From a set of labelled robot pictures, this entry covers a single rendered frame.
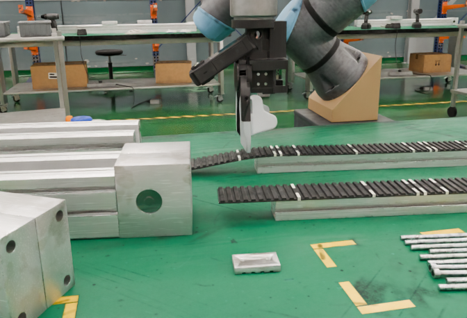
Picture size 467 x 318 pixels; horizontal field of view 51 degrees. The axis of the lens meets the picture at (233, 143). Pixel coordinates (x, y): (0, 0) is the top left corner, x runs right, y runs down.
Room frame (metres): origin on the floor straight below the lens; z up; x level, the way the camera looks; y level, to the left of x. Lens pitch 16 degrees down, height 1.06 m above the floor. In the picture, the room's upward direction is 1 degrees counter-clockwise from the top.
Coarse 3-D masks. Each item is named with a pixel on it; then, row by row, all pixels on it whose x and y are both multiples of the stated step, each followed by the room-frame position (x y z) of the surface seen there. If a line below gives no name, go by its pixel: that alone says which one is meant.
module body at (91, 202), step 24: (0, 168) 0.61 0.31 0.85; (24, 168) 0.61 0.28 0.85; (48, 168) 0.61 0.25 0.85; (72, 168) 0.61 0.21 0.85; (96, 168) 0.57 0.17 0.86; (24, 192) 0.55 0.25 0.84; (48, 192) 0.55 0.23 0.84; (72, 192) 0.55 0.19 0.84; (96, 192) 0.54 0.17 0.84; (72, 216) 0.54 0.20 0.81; (96, 216) 0.54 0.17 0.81
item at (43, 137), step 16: (0, 128) 0.79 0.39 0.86; (16, 128) 0.79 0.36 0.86; (32, 128) 0.79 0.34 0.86; (48, 128) 0.80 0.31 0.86; (64, 128) 0.80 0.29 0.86; (80, 128) 0.80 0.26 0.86; (96, 128) 0.80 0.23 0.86; (112, 128) 0.80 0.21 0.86; (128, 128) 0.81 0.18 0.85; (0, 144) 0.72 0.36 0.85; (16, 144) 0.72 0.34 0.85; (32, 144) 0.72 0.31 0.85; (48, 144) 0.73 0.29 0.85; (64, 144) 0.73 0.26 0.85; (80, 144) 0.74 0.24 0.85; (96, 144) 0.74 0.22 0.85; (112, 144) 0.74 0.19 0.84
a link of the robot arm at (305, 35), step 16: (304, 0) 1.18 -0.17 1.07; (288, 16) 1.15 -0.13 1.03; (304, 16) 1.16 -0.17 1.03; (288, 32) 1.16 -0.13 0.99; (304, 32) 1.15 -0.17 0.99; (320, 32) 1.15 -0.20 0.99; (288, 48) 1.18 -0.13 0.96; (304, 48) 1.16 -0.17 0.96; (320, 48) 1.16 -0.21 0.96; (304, 64) 1.19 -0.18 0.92
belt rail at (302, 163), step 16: (256, 160) 0.79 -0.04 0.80; (272, 160) 0.78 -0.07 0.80; (288, 160) 0.79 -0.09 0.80; (304, 160) 0.79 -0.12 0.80; (320, 160) 0.79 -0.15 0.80; (336, 160) 0.79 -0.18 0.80; (352, 160) 0.80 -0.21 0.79; (368, 160) 0.80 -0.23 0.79; (384, 160) 0.80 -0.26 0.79; (400, 160) 0.81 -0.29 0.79; (416, 160) 0.81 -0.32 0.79; (432, 160) 0.80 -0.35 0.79; (448, 160) 0.81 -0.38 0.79; (464, 160) 0.81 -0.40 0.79
